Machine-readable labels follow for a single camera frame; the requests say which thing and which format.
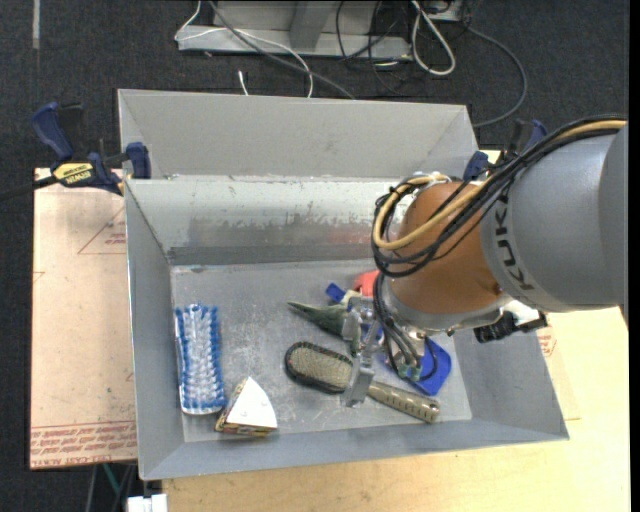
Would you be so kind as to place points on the black cylinder on white bracket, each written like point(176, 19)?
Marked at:
point(500, 328)

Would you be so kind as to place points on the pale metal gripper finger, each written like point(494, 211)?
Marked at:
point(351, 330)
point(358, 386)

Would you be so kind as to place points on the blue and white scrub brush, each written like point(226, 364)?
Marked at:
point(200, 360)

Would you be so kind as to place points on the brown cardboard board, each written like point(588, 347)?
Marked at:
point(80, 320)

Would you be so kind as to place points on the dark green toy animal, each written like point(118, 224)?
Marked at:
point(322, 316)

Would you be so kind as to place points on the small blue plastic piece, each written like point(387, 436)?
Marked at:
point(334, 292)

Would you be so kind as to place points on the blue flat plastic scoop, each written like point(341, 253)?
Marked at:
point(436, 367)

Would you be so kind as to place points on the white triangular box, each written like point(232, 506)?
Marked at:
point(250, 405)

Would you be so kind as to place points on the red round thing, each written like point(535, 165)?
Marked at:
point(369, 281)

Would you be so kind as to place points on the grey metal bin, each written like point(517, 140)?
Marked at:
point(260, 310)

